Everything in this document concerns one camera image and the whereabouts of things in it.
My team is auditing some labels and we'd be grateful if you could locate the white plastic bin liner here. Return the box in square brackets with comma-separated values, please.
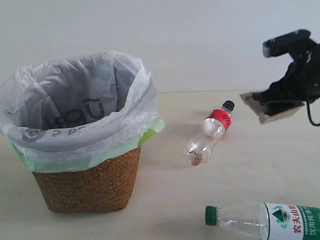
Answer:
[0, 50, 165, 173]

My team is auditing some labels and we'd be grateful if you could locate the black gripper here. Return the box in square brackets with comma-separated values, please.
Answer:
[251, 29, 320, 117]

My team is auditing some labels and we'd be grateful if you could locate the clear bottle red label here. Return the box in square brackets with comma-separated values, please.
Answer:
[184, 100, 235, 166]

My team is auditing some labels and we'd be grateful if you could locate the woven brown wicker basket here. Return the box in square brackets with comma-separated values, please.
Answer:
[33, 147, 141, 213]

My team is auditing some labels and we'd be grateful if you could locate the clear bottle green label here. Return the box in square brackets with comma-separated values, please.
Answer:
[204, 202, 320, 240]

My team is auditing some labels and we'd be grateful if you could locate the grey cardboard pulp tray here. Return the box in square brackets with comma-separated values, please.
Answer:
[239, 92, 305, 125]

